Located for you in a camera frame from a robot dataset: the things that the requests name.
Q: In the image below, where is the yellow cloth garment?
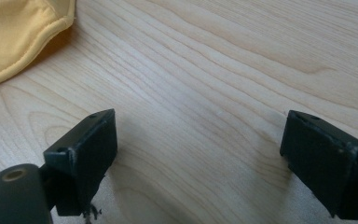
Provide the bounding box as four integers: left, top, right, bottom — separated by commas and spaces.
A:
0, 0, 76, 91

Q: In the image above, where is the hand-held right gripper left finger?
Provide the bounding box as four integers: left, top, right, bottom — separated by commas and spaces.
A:
39, 108, 118, 217

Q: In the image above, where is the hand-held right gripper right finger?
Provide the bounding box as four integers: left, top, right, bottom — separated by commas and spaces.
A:
280, 109, 358, 221

